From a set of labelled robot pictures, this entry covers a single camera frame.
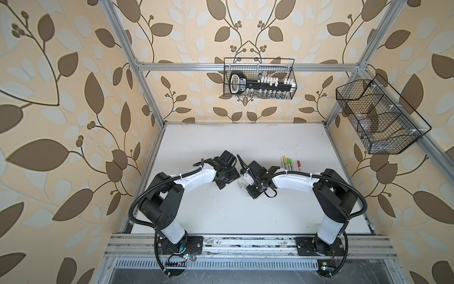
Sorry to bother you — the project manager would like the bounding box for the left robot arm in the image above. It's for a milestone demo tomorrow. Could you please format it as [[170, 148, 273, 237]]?
[[128, 150, 240, 278]]

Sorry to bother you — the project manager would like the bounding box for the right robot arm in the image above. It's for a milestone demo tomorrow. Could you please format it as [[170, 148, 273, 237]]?
[[237, 156, 368, 278]]

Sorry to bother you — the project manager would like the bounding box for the black tool with sockets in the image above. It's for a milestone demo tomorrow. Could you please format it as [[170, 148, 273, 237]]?
[[228, 71, 297, 95]]

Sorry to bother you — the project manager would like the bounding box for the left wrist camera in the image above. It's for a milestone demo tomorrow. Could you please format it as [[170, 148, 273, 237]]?
[[219, 150, 236, 168]]

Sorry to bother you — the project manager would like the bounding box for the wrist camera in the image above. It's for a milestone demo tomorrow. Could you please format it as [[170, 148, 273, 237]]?
[[219, 150, 236, 168], [240, 161, 267, 178]]

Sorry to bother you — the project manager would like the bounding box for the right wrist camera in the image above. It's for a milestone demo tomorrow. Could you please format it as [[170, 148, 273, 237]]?
[[240, 161, 267, 178]]

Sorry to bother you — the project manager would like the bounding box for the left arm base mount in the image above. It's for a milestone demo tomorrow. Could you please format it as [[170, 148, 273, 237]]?
[[157, 235, 204, 256]]

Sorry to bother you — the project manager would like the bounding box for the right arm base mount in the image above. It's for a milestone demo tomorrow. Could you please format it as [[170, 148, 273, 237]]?
[[295, 237, 346, 257]]

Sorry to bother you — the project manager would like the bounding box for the rear wire basket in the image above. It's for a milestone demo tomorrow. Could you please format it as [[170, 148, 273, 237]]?
[[223, 57, 297, 100]]

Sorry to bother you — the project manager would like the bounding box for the side wire basket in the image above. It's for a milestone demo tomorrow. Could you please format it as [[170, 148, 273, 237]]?
[[336, 73, 432, 155]]

